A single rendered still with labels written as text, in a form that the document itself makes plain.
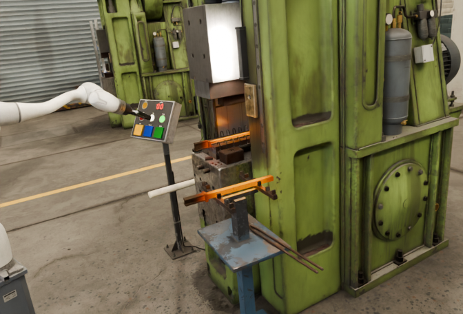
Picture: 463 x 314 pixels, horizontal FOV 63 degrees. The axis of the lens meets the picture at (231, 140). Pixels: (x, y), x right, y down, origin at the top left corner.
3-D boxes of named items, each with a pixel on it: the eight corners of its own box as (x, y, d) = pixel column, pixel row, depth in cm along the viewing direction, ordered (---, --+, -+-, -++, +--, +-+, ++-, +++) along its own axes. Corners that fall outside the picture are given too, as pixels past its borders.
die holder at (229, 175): (226, 241, 219) (219, 169, 206) (198, 216, 251) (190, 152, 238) (302, 212, 244) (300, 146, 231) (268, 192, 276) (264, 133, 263)
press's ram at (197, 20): (220, 85, 196) (212, 3, 184) (190, 78, 228) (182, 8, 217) (285, 74, 215) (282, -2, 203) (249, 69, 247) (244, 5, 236)
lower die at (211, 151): (216, 160, 220) (215, 145, 218) (201, 151, 237) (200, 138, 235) (275, 143, 239) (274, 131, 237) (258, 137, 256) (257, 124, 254)
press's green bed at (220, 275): (233, 308, 233) (227, 241, 219) (207, 276, 264) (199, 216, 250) (304, 273, 258) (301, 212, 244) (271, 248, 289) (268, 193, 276)
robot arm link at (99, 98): (122, 100, 219) (111, 92, 227) (100, 91, 207) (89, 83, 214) (114, 116, 220) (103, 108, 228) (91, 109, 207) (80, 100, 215)
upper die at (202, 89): (210, 99, 210) (208, 82, 207) (195, 95, 227) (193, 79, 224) (272, 87, 229) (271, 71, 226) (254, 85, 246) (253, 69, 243)
